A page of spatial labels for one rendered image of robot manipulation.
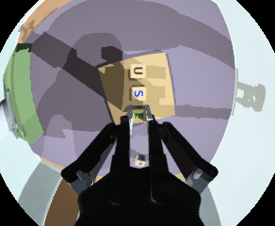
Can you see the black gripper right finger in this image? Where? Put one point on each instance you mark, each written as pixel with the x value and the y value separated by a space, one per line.
pixel 198 172

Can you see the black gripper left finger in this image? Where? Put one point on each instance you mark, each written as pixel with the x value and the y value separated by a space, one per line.
pixel 81 173

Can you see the tan flat mat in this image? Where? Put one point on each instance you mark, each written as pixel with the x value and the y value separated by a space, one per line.
pixel 117 84

